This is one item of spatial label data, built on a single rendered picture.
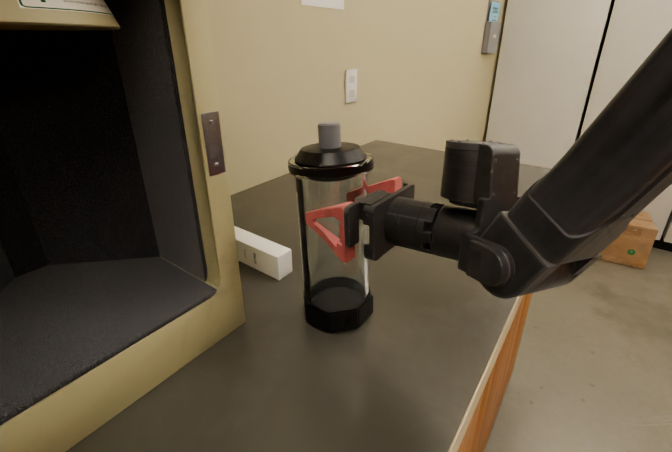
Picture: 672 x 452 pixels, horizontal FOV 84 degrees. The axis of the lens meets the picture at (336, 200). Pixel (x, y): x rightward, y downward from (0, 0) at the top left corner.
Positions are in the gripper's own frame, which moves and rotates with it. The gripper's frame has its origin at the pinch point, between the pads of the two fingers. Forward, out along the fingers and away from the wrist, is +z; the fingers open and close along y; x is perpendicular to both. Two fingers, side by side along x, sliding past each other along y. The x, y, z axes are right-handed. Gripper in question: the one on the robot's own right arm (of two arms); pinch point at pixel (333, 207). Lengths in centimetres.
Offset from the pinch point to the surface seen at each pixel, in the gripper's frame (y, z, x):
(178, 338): 19.2, 9.2, 11.8
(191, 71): 13.3, 6.9, -17.6
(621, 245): -235, -45, 93
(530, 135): -270, 19, 34
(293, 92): -49, 50, -12
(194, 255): 13.3, 12.7, 4.6
